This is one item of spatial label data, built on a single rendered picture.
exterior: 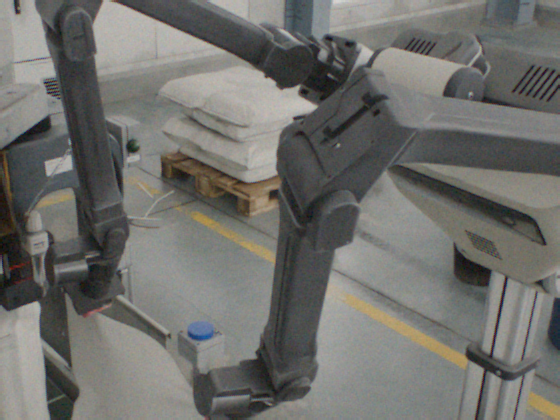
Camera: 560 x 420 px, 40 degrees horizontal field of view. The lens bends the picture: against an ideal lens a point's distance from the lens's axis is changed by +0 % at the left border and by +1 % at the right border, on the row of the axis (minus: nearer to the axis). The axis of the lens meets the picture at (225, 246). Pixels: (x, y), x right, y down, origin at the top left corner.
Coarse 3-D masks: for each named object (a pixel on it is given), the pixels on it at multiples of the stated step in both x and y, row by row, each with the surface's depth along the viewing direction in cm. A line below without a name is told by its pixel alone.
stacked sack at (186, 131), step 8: (168, 120) 464; (176, 120) 458; (184, 120) 459; (192, 120) 458; (168, 128) 461; (176, 128) 456; (184, 128) 452; (192, 128) 448; (200, 128) 448; (208, 128) 447; (168, 136) 462; (176, 136) 454; (184, 136) 451; (192, 136) 447; (200, 136) 443; (184, 144) 453; (192, 144) 447; (200, 144) 441
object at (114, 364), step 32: (96, 320) 144; (96, 352) 149; (128, 352) 144; (160, 352) 136; (96, 384) 154; (128, 384) 134; (160, 384) 128; (96, 416) 151; (128, 416) 138; (160, 416) 131; (192, 416) 126
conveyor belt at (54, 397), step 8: (48, 384) 233; (48, 392) 229; (56, 392) 229; (48, 400) 226; (56, 400) 226; (64, 400) 226; (48, 408) 223; (56, 408) 223; (64, 408) 223; (72, 408) 223; (56, 416) 220; (64, 416) 220; (72, 416) 220
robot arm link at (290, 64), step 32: (64, 0) 101; (96, 0) 104; (128, 0) 107; (160, 0) 110; (192, 0) 113; (192, 32) 116; (224, 32) 119; (256, 32) 121; (256, 64) 125; (288, 64) 125
